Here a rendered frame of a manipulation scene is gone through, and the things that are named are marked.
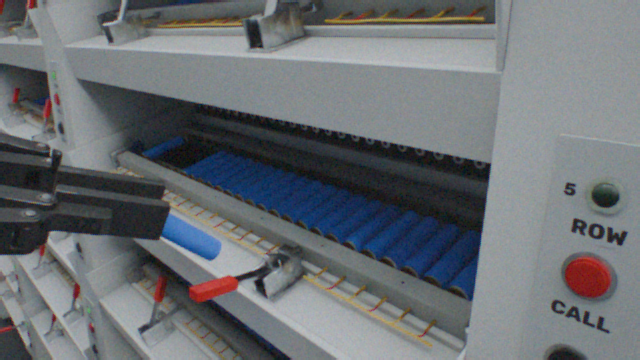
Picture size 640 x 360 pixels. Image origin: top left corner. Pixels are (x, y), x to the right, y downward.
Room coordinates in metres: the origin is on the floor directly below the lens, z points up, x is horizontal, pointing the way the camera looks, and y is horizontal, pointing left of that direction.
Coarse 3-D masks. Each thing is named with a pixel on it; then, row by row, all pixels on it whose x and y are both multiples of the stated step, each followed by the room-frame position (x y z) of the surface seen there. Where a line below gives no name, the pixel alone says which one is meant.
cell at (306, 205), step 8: (320, 192) 0.44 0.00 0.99; (328, 192) 0.44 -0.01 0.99; (304, 200) 0.43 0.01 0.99; (312, 200) 0.43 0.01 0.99; (320, 200) 0.43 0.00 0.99; (296, 208) 0.42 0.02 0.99; (304, 208) 0.42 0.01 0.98; (312, 208) 0.43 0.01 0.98; (288, 216) 0.41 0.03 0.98; (296, 216) 0.41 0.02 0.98
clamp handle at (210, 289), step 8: (272, 264) 0.33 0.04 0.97; (248, 272) 0.32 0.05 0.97; (256, 272) 0.32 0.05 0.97; (264, 272) 0.32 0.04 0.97; (216, 280) 0.30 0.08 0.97; (224, 280) 0.30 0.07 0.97; (232, 280) 0.30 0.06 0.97; (240, 280) 0.31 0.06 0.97; (248, 280) 0.31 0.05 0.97; (192, 288) 0.29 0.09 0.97; (200, 288) 0.29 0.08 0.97; (208, 288) 0.29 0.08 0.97; (216, 288) 0.29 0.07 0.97; (224, 288) 0.30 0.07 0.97; (232, 288) 0.30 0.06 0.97; (192, 296) 0.29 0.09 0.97; (200, 296) 0.28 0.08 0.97; (208, 296) 0.29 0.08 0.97; (216, 296) 0.29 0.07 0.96
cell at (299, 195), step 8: (312, 184) 0.46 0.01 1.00; (320, 184) 0.47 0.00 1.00; (296, 192) 0.45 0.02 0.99; (304, 192) 0.45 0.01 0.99; (312, 192) 0.45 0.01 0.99; (288, 200) 0.44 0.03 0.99; (296, 200) 0.44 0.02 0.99; (272, 208) 0.43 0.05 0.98; (280, 208) 0.43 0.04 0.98; (288, 208) 0.43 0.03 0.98; (280, 216) 0.42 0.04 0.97
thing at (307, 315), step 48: (96, 144) 0.64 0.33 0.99; (144, 144) 0.69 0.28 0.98; (288, 144) 0.56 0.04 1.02; (336, 144) 0.51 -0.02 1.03; (480, 192) 0.38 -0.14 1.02; (144, 240) 0.49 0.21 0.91; (240, 288) 0.34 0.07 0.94; (336, 288) 0.32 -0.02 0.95; (288, 336) 0.30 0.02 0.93; (336, 336) 0.28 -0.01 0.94; (384, 336) 0.27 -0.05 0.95
